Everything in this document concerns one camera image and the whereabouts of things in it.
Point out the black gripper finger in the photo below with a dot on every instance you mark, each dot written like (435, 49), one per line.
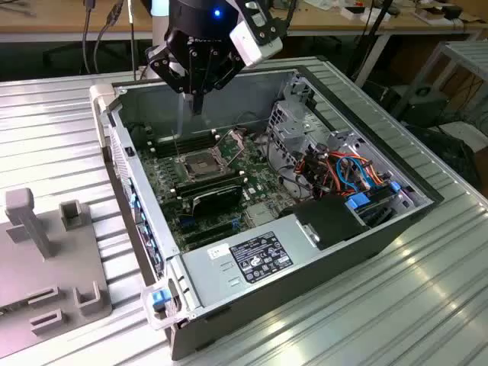
(167, 65)
(225, 68)

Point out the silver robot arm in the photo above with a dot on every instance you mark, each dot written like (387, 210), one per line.
(160, 23)

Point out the black RAM slot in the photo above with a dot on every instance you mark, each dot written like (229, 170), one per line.
(187, 136)
(209, 187)
(187, 146)
(206, 179)

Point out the CPU socket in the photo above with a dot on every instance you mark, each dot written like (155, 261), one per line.
(202, 165)

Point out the thin metal locking lever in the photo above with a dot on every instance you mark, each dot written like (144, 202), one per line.
(176, 145)

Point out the perforated metal drive cage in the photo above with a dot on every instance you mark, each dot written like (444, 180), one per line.
(289, 129)

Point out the wooden desk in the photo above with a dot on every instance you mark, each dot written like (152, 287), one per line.
(57, 23)

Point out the green motherboard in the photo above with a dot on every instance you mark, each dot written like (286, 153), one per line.
(263, 190)

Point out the black stand pole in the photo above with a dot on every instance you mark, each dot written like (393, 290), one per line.
(383, 15)

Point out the black plastic drive cover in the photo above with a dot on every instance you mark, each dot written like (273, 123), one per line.
(328, 221)

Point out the hard disk in blue carrier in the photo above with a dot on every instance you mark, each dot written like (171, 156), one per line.
(360, 200)

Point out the grey power supply box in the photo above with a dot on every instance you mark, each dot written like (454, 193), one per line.
(213, 267)

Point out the black box with fan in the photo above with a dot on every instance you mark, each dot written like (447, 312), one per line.
(427, 104)

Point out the blue case latch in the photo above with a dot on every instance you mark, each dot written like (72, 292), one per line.
(159, 301)

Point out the grey plastic parts rack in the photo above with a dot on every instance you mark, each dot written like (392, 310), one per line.
(34, 267)

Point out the black plastic bag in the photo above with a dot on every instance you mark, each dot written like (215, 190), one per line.
(457, 160)

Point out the open black PC case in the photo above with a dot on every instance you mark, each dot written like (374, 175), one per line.
(267, 316)

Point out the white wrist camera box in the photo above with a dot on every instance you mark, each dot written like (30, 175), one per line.
(251, 45)

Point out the black camera bracket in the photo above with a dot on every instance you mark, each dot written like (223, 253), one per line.
(268, 32)

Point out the metal frame shelf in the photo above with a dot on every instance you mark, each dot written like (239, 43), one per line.
(469, 57)

